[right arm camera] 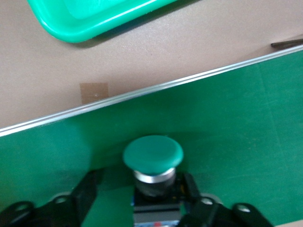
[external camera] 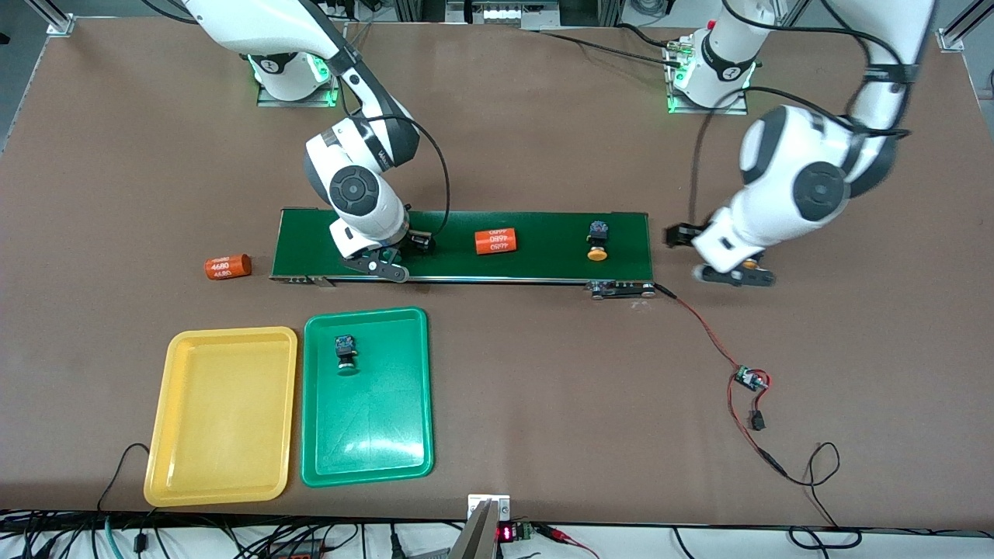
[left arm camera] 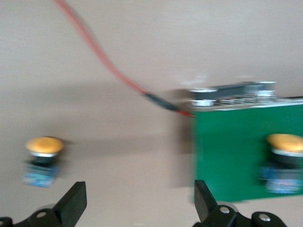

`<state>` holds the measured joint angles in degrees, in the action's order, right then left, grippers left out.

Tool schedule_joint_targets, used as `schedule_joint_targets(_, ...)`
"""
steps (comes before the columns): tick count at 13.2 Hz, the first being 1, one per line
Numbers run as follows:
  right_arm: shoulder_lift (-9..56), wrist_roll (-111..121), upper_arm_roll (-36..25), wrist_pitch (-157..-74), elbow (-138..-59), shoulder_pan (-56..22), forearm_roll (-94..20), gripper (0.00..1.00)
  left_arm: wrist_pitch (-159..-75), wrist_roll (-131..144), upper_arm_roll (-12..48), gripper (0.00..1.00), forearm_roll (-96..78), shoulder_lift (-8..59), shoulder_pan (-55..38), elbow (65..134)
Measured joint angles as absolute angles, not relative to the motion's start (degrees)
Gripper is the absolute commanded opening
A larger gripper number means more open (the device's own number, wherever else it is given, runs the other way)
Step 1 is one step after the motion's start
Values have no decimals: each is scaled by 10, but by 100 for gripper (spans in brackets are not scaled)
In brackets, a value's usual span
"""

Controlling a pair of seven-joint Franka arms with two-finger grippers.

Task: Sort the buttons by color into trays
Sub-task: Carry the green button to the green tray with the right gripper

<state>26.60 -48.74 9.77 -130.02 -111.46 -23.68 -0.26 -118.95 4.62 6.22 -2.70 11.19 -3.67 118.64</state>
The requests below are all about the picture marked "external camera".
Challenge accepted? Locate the black cable bundle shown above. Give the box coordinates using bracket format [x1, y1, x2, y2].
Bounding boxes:
[0, 509, 366, 559]

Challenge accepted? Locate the grey equipment box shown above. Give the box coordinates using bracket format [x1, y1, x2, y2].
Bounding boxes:
[445, 0, 561, 30]

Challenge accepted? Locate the yellow plastic tray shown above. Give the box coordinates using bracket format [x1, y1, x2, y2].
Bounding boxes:
[143, 326, 299, 507]

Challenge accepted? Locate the aluminium camera mount bar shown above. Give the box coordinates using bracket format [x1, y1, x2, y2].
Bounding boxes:
[449, 495, 512, 559]

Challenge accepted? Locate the red clip lead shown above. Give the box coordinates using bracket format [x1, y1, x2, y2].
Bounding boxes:
[536, 524, 599, 559]

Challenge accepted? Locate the aluminium corner bracket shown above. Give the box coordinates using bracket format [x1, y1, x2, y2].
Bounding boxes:
[23, 0, 76, 36]
[937, 0, 994, 54]

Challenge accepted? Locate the green plastic tray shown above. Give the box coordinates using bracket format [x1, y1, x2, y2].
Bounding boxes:
[300, 307, 434, 488]

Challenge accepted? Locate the black base power cable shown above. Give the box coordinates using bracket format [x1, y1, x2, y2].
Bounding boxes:
[536, 22, 688, 71]

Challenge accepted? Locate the green belt conveyor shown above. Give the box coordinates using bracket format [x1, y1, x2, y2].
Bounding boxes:
[269, 207, 658, 300]

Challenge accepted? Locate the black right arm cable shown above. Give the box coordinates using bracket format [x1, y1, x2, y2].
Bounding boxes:
[338, 47, 451, 238]

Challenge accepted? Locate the orange cylinder with white print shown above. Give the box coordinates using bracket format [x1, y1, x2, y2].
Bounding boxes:
[203, 254, 252, 281]
[474, 228, 519, 256]

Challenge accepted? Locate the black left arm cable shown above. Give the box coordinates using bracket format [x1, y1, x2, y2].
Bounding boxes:
[690, 0, 913, 226]

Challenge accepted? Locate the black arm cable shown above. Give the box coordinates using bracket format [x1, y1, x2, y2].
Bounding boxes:
[338, 47, 451, 238]
[690, 0, 913, 226]

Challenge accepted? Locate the thin black looped cable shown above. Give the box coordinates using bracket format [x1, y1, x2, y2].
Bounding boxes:
[783, 442, 863, 550]

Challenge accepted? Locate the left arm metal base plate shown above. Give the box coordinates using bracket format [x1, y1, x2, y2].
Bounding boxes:
[666, 37, 750, 116]

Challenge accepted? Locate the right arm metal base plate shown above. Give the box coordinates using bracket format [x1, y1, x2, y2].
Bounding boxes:
[256, 53, 347, 108]

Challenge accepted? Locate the red and black wire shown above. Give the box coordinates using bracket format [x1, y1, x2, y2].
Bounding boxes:
[655, 284, 789, 476]

